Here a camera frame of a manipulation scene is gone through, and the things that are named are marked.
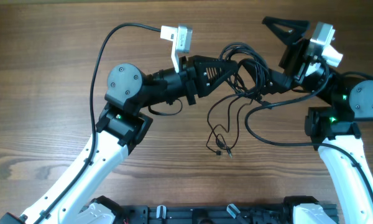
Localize black usb cables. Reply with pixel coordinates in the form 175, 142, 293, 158
205, 42, 273, 159

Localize black camera cable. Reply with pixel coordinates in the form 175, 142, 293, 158
32, 22, 162, 224
244, 58, 373, 224

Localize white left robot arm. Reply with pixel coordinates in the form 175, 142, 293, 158
0, 55, 238, 223

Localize black right camera cable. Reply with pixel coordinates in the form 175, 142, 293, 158
244, 58, 373, 224

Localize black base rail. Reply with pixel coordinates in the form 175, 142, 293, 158
77, 195, 339, 224

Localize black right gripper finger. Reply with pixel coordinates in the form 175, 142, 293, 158
262, 16, 310, 45
251, 65, 292, 95

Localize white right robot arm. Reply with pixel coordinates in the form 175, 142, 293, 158
262, 17, 373, 223

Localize black left camera cable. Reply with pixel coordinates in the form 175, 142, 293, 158
32, 22, 162, 224

